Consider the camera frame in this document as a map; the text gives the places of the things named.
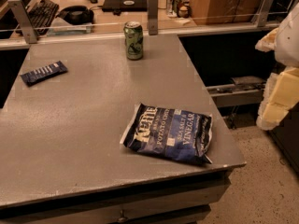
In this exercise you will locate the table drawer front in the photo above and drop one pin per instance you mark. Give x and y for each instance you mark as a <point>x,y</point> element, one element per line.
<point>165,203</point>

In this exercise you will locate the green soda can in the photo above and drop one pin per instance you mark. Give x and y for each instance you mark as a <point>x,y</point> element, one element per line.
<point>133,32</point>

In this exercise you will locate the black laptop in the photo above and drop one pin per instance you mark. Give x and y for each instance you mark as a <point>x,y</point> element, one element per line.
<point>124,5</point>

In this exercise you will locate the right metal bracket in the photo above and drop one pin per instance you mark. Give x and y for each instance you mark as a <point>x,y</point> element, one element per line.
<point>263,12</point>

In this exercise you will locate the brown cardboard box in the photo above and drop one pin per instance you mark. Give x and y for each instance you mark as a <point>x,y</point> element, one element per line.
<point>206,12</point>

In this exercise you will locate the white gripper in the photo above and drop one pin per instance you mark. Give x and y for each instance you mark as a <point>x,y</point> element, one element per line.
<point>289,41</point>

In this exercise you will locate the grey open drawer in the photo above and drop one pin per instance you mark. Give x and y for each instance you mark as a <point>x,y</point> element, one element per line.
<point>241,91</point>

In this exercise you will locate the cans on back desk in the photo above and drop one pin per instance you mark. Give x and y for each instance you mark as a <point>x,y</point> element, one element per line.
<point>177,8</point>

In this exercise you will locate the blue rxbar blueberry bar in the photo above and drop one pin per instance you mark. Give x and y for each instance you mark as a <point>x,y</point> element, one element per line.
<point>43,73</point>

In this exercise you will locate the black keyboard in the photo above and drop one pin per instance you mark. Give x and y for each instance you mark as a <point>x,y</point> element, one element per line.
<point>42,14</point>

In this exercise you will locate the black headphones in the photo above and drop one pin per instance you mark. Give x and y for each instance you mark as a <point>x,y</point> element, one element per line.
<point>76,15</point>

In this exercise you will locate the left metal bracket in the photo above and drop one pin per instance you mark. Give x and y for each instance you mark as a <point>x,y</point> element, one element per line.
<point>20,13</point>

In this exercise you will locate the middle metal bracket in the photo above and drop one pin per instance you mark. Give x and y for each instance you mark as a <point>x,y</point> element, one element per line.
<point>152,6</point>

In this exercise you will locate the blue Kettle chips bag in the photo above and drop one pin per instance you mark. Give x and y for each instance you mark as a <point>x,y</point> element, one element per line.
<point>174,134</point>

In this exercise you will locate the metal bracket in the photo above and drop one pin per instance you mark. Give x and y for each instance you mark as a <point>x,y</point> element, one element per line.
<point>152,6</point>
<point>20,13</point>
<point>263,12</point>

